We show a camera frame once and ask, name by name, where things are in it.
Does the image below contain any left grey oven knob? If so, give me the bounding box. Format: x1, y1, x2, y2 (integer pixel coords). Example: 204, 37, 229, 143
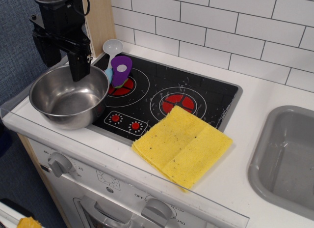
48, 152, 72, 178

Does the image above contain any stainless steel pot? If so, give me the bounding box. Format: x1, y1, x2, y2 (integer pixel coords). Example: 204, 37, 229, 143
29, 65, 109, 130

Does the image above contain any right grey oven knob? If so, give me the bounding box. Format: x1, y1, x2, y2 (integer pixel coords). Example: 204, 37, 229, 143
141, 199, 173, 228

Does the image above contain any black cable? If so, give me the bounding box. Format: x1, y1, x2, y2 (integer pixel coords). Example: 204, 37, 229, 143
72, 0, 90, 17

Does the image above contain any grey oven knob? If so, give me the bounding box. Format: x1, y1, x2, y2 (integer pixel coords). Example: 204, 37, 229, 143
141, 199, 173, 228
48, 152, 72, 178

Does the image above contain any wooden side post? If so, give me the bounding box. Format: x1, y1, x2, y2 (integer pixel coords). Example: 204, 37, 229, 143
82, 0, 116, 58

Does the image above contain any grey sink basin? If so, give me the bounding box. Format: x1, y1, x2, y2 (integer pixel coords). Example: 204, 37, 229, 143
248, 106, 314, 220

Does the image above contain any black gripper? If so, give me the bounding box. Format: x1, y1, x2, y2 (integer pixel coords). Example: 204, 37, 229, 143
31, 0, 91, 82

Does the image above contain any yellow folded cloth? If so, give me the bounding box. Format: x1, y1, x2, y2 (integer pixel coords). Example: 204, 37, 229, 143
131, 106, 233, 190

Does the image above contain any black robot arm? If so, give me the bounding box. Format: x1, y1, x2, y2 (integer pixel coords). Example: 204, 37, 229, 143
29, 0, 92, 82

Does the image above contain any yellow object bottom left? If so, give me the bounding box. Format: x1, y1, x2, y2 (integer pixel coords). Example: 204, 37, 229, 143
17, 217, 42, 228

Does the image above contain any white toy oven front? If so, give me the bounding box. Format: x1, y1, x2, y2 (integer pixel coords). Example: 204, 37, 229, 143
26, 138, 187, 228

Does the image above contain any black toy stovetop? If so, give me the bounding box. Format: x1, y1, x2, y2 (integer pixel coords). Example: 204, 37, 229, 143
89, 56, 243, 145

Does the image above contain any purple toy eggplant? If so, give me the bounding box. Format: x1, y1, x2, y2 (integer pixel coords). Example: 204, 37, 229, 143
111, 56, 132, 88

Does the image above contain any blue and white ladle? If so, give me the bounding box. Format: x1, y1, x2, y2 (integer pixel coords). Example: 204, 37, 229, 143
103, 39, 124, 83

